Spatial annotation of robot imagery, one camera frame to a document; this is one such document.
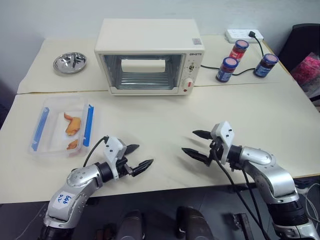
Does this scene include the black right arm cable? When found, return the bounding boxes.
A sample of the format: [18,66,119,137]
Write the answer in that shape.
[211,142,272,240]

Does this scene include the blue label sauce jar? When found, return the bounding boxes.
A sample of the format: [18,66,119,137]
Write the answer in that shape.
[252,53,279,78]
[215,56,239,83]

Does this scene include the clear plastic box blue clips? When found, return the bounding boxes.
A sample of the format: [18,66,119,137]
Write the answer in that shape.
[27,97,97,160]

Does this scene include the round steel plate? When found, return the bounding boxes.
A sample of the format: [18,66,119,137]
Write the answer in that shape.
[52,51,89,76]

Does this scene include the white power strip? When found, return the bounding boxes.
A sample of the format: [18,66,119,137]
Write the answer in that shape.
[224,28,265,44]

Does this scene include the dark rounded shape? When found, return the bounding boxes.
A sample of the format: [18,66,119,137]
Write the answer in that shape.
[175,205,214,240]
[116,209,146,240]

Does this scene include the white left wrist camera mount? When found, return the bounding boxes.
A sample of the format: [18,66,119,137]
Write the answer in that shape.
[102,136,128,180]

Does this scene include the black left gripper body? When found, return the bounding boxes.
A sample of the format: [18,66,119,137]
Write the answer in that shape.
[115,155,137,179]

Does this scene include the red label sauce jar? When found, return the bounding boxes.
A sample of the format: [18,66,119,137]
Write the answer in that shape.
[229,39,249,64]

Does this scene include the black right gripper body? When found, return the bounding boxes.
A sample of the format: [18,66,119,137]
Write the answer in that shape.
[205,138,226,167]

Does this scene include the black power cord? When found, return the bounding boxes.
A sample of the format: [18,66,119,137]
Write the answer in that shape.
[199,34,266,76]

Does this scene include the large orange chicken wing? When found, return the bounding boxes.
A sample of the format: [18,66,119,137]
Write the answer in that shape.
[63,112,83,137]

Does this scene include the glass oven door with handle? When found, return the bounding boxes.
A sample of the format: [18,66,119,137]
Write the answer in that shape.
[99,52,186,91]

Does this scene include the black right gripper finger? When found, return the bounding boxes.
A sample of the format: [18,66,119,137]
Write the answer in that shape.
[181,147,210,166]
[191,129,213,141]

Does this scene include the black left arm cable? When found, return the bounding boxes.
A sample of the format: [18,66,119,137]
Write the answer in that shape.
[82,135,110,168]

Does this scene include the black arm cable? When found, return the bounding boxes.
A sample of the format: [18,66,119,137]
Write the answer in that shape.
[211,142,272,240]
[82,135,110,168]

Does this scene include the black chair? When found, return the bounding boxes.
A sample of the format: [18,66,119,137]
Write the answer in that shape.
[277,23,320,76]

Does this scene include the clear bag with pink contents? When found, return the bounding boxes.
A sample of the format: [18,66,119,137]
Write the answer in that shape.
[290,50,320,99]

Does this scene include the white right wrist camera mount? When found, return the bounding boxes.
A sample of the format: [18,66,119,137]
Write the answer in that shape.
[210,121,235,166]

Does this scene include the white cable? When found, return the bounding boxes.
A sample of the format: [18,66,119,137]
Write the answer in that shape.
[305,183,320,221]

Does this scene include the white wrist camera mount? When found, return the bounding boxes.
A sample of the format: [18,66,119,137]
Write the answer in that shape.
[102,136,128,180]
[210,121,235,166]

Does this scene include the white toaster oven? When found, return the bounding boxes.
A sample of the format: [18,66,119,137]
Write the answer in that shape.
[94,18,206,97]

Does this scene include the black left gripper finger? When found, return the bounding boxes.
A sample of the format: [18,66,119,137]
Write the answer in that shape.
[131,158,154,178]
[125,143,140,156]

